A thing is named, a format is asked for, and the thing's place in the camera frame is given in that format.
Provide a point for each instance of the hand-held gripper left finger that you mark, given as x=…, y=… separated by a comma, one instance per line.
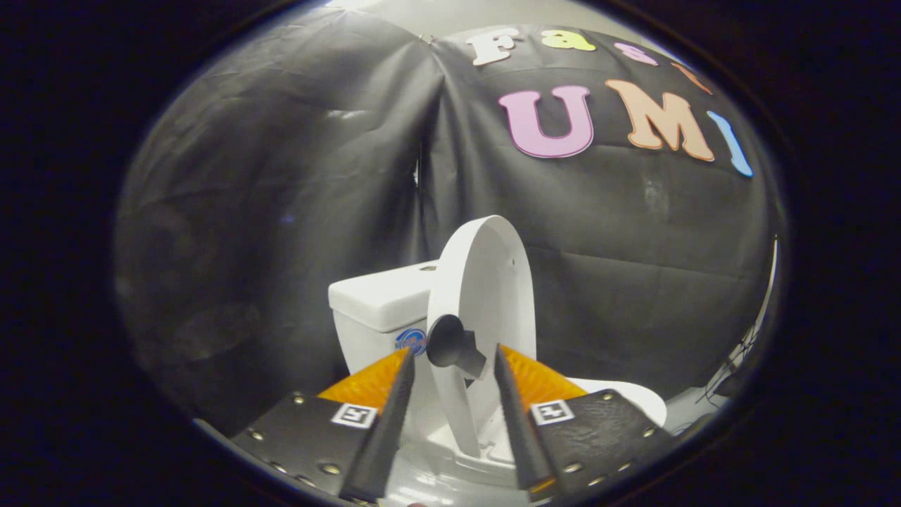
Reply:
x=387, y=443

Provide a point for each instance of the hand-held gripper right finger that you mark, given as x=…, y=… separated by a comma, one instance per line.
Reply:
x=521, y=443

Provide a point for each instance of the white toilet lid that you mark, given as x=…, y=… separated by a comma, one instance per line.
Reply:
x=486, y=282

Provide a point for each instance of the white toilet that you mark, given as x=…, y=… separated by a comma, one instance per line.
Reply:
x=366, y=348

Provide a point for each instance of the white toilet tank cover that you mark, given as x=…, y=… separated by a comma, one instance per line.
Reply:
x=383, y=296

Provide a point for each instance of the black backdrop cloth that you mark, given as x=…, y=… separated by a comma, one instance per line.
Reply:
x=295, y=211

